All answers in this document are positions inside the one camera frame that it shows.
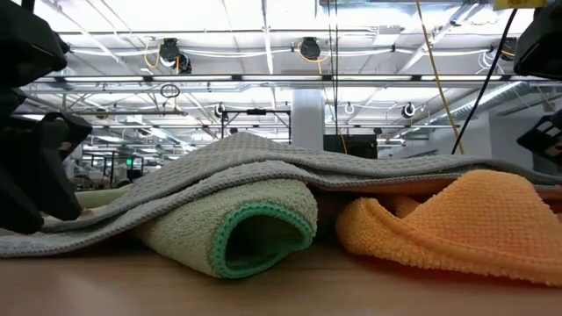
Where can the black background rig frame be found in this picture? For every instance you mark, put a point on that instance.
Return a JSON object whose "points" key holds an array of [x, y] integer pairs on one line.
{"points": [[256, 112]]}

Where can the pale green teal-trimmed towel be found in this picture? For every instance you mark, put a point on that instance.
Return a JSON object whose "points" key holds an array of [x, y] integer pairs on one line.
{"points": [[184, 219]]}

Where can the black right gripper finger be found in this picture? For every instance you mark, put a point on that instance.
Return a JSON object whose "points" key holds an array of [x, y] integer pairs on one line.
{"points": [[549, 151]]}

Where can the grey waffle microfiber towel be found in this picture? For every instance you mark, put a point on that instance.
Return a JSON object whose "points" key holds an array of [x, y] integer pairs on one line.
{"points": [[263, 158]]}

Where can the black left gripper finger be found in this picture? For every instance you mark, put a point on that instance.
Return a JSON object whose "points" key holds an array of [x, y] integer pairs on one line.
{"points": [[57, 193], [17, 202]]}

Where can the orange microfiber towel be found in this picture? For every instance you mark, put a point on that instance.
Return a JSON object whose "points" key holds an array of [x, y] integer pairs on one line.
{"points": [[461, 219]]}

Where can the silver ventilation duct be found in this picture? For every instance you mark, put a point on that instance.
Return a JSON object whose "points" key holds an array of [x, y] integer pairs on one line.
{"points": [[483, 103]]}

